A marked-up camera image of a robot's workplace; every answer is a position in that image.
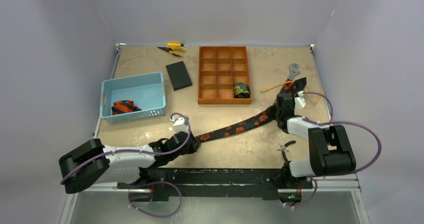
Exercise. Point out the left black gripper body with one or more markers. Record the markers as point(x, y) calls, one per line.
point(189, 149)

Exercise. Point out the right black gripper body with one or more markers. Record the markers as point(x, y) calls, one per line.
point(284, 101)

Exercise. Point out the dark orange floral tie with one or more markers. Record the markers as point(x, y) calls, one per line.
point(257, 120)

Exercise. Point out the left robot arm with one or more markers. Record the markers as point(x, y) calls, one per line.
point(93, 162)

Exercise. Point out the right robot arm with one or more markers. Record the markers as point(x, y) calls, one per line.
point(329, 148)

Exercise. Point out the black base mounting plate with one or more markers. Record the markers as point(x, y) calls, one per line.
point(267, 183)

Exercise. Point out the rolled yellow floral tie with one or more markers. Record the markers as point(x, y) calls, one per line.
point(241, 90)

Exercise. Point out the light blue plastic basket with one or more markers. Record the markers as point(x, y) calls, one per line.
point(146, 91)

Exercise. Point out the orange navy striped tie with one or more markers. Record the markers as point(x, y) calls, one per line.
point(124, 107)

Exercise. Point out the black foam block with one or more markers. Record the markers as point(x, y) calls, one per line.
point(178, 75)

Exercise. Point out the orange wooden compartment tray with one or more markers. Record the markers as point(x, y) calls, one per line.
point(219, 68)

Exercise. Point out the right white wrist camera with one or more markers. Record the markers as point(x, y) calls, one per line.
point(299, 100)

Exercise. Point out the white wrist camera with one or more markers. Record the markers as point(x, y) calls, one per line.
point(179, 123)
point(299, 100)

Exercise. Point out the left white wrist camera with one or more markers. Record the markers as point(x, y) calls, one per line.
point(179, 123)

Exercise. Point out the red handled adjustable wrench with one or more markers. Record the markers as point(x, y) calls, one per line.
point(293, 71)

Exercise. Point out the black handled pliers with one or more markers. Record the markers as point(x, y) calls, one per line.
point(283, 149)

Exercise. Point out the yellow handled pliers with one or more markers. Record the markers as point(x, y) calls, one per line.
point(173, 51)

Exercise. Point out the yellow handled screwdriver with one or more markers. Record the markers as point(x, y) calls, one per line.
point(172, 44)

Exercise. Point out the aluminium frame rail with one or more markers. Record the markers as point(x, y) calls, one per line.
point(331, 184)

